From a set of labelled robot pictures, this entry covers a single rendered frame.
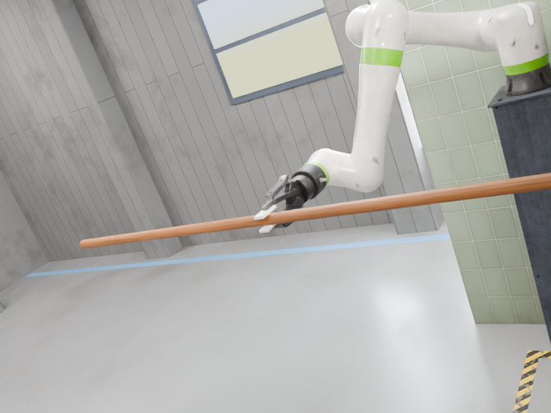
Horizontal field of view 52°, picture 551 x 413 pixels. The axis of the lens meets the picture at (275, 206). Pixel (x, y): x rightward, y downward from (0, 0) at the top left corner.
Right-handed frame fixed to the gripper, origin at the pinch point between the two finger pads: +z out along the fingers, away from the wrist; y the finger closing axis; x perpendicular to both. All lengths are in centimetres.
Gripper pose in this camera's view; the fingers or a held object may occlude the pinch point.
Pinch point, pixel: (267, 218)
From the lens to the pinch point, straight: 145.4
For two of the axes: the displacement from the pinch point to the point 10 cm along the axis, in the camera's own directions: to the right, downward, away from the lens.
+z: -5.0, 4.4, -7.5
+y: 3.5, 8.9, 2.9
